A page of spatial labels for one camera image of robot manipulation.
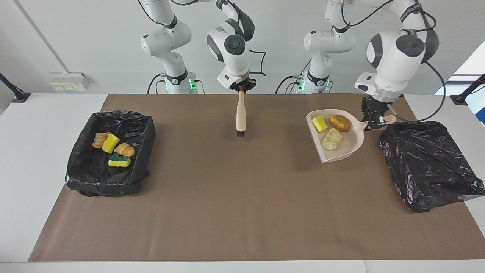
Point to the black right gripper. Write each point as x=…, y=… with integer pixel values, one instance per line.
x=244, y=84

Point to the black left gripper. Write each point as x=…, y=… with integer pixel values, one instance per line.
x=377, y=105

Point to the golden brown bread roll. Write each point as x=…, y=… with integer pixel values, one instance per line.
x=340, y=123

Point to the pink plastic dustpan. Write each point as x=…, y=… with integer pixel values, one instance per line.
x=348, y=148

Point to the pale bread chunk toy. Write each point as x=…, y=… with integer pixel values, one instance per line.
x=332, y=139

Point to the small yellow sponge wedge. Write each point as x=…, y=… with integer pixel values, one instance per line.
x=320, y=123

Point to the orange striped croissant toy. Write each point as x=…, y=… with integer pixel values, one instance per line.
x=125, y=150

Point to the notched yellow sponge piece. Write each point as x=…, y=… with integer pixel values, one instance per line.
x=110, y=143

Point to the green and yellow sponge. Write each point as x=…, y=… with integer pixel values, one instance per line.
x=119, y=162

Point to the pale croissant toy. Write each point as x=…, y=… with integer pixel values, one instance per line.
x=98, y=140

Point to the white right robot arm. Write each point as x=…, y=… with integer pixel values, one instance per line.
x=166, y=38

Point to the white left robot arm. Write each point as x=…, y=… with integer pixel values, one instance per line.
x=398, y=57

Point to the black bag-lined trash bin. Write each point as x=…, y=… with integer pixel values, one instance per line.
x=87, y=178
x=424, y=163

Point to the brown table mat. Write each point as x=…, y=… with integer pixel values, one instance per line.
x=265, y=208

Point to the black camera stand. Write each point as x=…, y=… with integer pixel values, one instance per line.
x=19, y=96
x=460, y=99

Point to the white wall socket box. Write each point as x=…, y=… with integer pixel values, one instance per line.
x=70, y=81

